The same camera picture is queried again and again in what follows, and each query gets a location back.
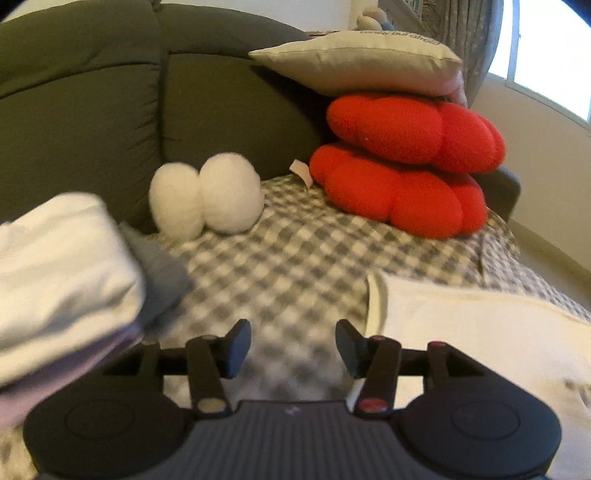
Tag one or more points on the patterned curtain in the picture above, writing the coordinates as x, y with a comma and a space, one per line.
461, 32

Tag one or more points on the folded white striped cloth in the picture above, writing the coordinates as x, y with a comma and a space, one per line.
60, 277

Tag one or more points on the folded grey cloth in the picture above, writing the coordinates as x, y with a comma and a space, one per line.
159, 277

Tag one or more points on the white fluffy plush cushion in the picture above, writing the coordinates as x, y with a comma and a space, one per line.
207, 194

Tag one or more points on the grey checkered blanket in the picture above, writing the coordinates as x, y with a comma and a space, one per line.
286, 258

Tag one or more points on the window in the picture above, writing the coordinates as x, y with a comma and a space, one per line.
549, 55

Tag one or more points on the beige pillow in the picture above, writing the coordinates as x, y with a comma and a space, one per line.
360, 64

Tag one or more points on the dark grey sofa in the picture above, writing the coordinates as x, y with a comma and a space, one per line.
92, 115

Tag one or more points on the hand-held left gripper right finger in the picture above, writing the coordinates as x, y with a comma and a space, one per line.
347, 347

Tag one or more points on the red flower cushion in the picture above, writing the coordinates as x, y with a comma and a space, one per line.
392, 194
406, 129

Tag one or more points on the cream white garment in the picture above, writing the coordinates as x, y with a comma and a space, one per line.
480, 332

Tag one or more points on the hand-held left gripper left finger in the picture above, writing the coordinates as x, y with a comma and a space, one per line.
238, 347

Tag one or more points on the folded purple cloth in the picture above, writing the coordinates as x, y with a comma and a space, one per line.
55, 383

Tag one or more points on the grey plush toy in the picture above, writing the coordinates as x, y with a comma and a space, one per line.
371, 18

